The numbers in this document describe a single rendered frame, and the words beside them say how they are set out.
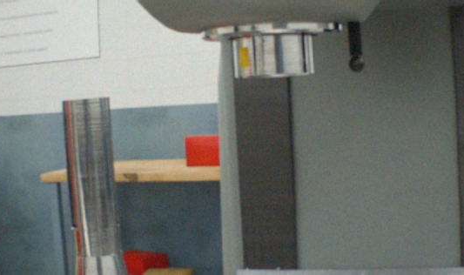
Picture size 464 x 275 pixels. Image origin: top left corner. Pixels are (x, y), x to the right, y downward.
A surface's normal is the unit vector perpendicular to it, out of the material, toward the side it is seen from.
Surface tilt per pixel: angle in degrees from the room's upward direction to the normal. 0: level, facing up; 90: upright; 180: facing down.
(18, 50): 90
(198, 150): 90
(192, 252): 90
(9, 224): 90
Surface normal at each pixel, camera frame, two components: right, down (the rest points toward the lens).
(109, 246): 0.68, 0.00
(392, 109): -0.32, 0.07
